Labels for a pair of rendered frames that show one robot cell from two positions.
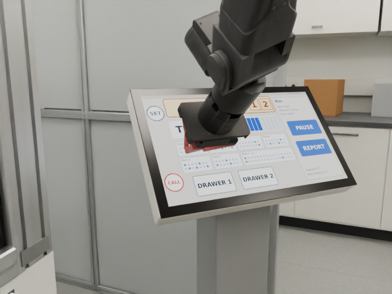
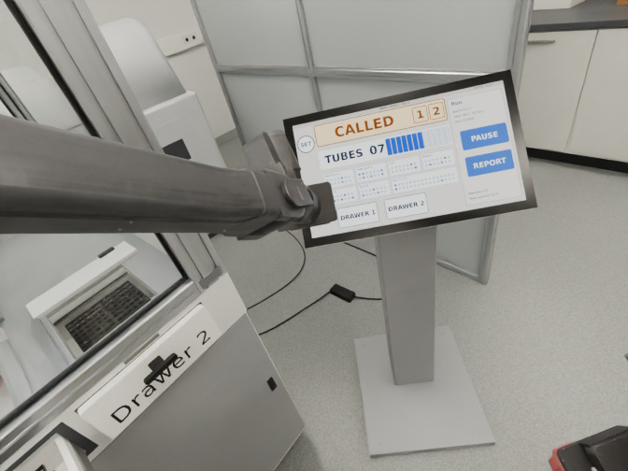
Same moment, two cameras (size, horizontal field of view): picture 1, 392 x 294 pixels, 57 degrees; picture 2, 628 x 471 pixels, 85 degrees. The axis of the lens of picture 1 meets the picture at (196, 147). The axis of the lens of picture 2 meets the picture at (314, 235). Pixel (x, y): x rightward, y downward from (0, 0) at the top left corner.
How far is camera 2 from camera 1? 0.40 m
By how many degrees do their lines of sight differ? 40
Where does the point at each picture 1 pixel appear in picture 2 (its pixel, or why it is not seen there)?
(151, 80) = (366, 29)
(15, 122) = not seen: hidden behind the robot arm
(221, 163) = (367, 192)
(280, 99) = (459, 100)
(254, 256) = (421, 257)
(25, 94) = not seen: hidden behind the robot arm
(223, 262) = (387, 261)
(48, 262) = (225, 279)
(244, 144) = (397, 168)
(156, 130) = (306, 163)
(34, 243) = (208, 274)
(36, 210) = (203, 255)
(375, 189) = not seen: outside the picture
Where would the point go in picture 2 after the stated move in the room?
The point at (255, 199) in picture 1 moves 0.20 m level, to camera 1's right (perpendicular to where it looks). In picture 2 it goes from (397, 229) to (497, 238)
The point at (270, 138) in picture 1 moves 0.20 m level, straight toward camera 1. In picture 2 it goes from (431, 157) to (392, 207)
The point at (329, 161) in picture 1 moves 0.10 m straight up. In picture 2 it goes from (506, 179) to (513, 136)
